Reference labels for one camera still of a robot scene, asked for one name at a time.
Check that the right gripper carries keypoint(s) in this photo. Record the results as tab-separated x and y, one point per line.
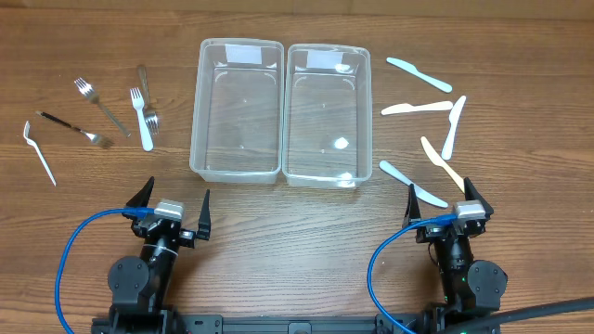
447	233

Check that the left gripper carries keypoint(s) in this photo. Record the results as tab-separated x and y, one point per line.
166	230

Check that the pale blue knife bottom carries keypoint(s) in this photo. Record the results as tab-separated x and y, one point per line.
421	194

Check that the yellow plastic knife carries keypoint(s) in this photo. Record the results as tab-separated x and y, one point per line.
436	160

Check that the white plastic knife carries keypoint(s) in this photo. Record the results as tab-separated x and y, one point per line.
453	118

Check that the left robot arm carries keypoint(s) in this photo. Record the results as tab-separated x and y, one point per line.
139	283

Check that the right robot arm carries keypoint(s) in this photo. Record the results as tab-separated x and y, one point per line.
472	288

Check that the left clear plastic container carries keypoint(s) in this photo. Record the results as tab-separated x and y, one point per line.
236	126

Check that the clear plastic container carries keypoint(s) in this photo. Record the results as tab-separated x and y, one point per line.
327	135
236	126

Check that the right clear plastic container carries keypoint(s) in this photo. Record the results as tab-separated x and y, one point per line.
327	135

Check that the short silver metal fork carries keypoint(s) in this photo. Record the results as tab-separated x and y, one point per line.
150	114

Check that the cream plastic knife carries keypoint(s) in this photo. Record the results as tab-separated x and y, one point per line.
406	108

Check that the thick white plastic fork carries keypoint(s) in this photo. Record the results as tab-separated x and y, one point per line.
139	104

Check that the light blue knife top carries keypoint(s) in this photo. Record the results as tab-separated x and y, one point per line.
412	69

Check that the long silver metal fork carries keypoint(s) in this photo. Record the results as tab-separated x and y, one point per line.
89	92

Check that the thin white plastic fork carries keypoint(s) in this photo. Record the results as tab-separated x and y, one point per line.
32	143

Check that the black-handled metal fork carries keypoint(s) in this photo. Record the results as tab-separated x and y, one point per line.
96	139

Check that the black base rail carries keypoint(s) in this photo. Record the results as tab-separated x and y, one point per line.
217	324

